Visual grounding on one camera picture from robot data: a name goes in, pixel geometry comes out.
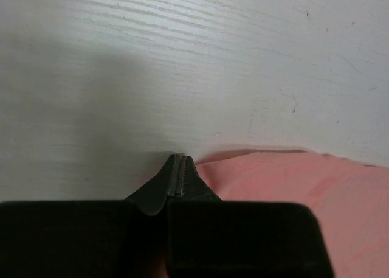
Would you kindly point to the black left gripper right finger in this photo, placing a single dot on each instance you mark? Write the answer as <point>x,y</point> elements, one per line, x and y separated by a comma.
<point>209,237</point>

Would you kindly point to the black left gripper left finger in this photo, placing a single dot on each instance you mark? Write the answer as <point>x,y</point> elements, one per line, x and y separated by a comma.
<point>98,238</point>

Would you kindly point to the salmon pink t-shirt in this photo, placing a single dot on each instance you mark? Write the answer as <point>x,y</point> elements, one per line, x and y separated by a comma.
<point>349,199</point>

